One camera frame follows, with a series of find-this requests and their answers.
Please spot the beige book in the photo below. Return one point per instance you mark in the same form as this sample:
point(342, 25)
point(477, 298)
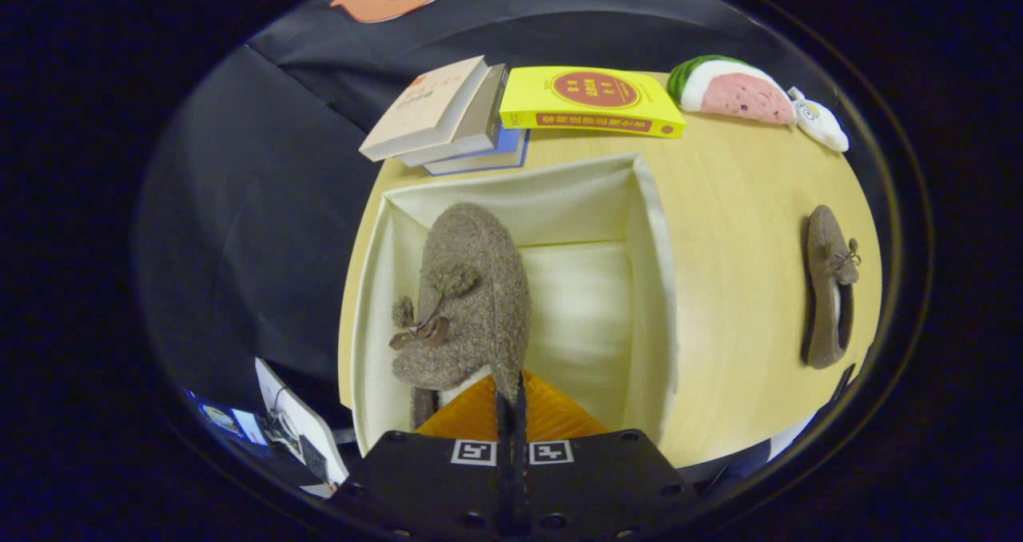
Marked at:
point(423, 106)

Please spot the blue book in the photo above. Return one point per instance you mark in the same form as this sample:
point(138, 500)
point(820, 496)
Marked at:
point(503, 154)

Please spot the watermelon slice plush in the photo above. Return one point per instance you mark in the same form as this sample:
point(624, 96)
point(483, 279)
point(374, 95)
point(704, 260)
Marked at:
point(743, 94)

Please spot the grey book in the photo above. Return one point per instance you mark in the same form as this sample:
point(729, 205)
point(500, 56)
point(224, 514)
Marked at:
point(471, 130)

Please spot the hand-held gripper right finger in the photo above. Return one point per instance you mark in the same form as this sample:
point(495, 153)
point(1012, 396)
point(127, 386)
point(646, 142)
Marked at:
point(607, 478)

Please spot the white paper sheet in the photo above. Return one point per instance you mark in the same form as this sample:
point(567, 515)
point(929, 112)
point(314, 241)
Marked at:
point(300, 422)

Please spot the white plush toy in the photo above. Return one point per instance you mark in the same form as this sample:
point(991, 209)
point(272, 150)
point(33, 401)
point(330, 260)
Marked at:
point(823, 126)

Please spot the brown fuzzy shoe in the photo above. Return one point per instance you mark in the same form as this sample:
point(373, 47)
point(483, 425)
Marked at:
point(823, 286)
point(471, 286)

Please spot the black backdrop cloth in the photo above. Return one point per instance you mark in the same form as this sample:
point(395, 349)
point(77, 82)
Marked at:
point(240, 206)

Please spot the cream fabric storage box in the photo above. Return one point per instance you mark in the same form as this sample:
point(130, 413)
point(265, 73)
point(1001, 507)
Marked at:
point(575, 310)

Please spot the yellow book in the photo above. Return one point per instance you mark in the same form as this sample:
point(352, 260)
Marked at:
point(595, 90)

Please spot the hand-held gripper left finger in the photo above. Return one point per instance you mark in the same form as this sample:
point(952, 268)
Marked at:
point(423, 478)

